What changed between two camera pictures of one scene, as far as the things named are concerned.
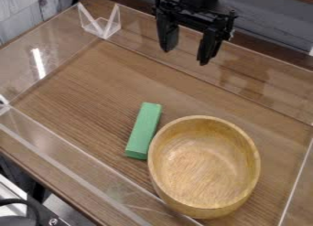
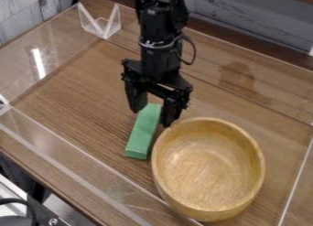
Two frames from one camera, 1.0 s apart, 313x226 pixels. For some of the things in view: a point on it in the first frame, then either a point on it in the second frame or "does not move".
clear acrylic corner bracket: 100,26 does not move
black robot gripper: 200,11 → 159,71
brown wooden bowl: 203,165 does not move
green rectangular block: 144,131 does not move
